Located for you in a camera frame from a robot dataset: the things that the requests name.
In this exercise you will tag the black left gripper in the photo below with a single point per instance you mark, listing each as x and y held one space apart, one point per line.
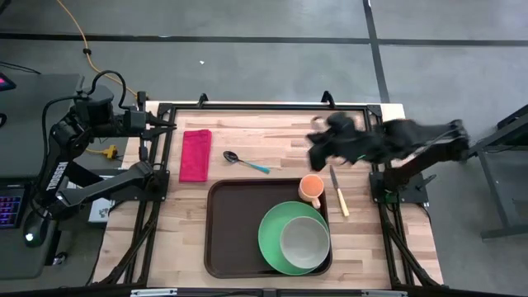
134 121

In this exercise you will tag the dark device with pink screen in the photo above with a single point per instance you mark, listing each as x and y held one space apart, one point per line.
5 82

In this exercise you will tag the dark brown plastic tray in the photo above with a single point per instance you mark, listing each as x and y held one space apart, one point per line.
231 231

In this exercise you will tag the backlit keyboard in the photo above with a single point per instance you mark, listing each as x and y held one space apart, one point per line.
10 210

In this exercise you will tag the white printed box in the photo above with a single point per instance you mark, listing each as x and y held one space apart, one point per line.
101 212

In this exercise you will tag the black computer mouse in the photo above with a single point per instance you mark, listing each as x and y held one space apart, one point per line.
33 235

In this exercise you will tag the orange mug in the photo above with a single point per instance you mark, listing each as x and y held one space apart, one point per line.
311 187

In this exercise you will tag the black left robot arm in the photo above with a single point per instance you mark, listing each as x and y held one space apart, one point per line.
57 177

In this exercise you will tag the silver metal bracket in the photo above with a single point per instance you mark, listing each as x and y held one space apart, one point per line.
383 293
152 292

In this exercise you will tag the black caster wheel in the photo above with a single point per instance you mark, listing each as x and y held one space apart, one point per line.
60 258

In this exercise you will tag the black metal stand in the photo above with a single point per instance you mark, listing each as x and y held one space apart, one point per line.
494 198

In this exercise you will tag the grey desk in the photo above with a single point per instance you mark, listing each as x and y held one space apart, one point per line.
20 136

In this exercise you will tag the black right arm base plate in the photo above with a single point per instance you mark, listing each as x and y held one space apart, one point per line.
412 194

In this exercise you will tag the red cloth napkin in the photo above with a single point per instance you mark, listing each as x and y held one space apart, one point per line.
194 156

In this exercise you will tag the black aluminium table frame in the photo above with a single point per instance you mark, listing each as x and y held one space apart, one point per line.
268 107

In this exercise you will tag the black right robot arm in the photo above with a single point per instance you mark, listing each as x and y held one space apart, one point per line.
433 152

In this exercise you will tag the grey bowl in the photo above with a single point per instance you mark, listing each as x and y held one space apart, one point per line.
305 243

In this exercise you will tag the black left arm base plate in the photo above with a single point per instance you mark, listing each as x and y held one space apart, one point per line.
161 191

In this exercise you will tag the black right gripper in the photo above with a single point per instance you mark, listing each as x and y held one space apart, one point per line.
354 140

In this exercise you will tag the green plate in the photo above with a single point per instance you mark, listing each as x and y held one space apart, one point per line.
270 235

